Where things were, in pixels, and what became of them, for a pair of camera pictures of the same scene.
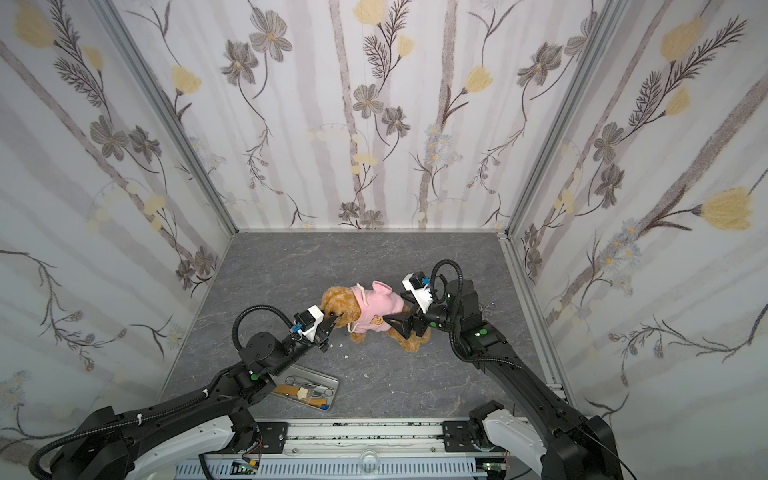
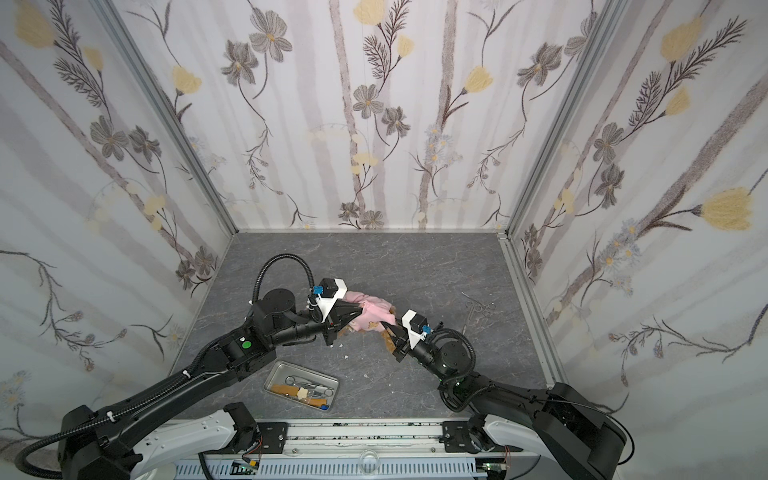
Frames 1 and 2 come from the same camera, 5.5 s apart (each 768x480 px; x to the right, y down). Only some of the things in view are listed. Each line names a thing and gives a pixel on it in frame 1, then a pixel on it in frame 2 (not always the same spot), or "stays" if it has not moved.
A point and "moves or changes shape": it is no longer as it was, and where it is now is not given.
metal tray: [306, 385] stays
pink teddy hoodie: [374, 303] moves or changes shape
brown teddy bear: [341, 301] moves or changes shape
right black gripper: [414, 317] to [400, 342]
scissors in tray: [312, 388] stays
